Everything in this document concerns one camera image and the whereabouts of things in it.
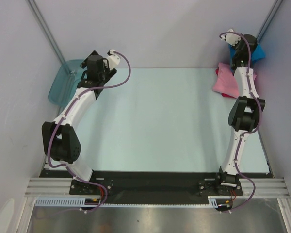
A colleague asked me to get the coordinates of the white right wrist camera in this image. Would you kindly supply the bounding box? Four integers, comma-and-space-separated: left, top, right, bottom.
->
219, 28, 242, 47

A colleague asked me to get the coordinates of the blue t-shirt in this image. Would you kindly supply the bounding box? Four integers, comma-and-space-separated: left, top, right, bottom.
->
228, 44, 266, 65

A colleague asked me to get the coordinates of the left aluminium frame post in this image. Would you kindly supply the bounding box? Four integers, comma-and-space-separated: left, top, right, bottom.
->
25, 0, 66, 64

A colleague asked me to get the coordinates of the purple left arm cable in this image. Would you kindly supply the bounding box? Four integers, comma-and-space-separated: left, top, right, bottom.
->
48, 50, 132, 214

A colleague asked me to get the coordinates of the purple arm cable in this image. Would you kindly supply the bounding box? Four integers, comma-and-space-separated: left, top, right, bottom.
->
48, 50, 132, 214
219, 31, 262, 214

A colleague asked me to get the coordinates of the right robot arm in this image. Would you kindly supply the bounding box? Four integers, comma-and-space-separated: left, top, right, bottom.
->
214, 31, 265, 195

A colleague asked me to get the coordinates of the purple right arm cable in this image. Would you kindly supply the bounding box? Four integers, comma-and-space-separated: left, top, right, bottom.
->
219, 31, 262, 214

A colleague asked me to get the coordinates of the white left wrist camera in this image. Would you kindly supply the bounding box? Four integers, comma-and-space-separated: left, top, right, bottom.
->
106, 49, 121, 70

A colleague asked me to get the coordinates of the pink folded t-shirt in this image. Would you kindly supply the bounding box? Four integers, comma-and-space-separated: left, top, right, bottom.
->
212, 63, 239, 99

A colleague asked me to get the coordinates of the aluminium front rail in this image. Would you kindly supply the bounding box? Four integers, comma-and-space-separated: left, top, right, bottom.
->
25, 178, 290, 198

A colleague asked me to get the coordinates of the white slotted cable duct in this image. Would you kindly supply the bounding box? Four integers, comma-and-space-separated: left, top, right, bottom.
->
35, 197, 231, 208

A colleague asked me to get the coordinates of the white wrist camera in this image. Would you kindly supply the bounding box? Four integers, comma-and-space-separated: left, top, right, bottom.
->
219, 28, 242, 47
106, 49, 121, 70

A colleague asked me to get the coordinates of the teal translucent plastic bin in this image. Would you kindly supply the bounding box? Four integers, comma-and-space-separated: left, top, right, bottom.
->
48, 59, 84, 108

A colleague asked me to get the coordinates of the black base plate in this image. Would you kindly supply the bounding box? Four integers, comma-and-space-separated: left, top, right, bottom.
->
38, 170, 275, 206

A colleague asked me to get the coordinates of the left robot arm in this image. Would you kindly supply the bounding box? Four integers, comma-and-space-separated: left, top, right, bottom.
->
42, 50, 121, 194

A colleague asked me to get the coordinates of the aluminium frame post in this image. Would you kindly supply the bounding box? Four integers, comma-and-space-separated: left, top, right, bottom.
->
240, 0, 284, 70
25, 0, 66, 64

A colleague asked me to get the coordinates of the right aluminium frame post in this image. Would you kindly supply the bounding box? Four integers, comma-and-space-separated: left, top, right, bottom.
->
240, 0, 284, 70

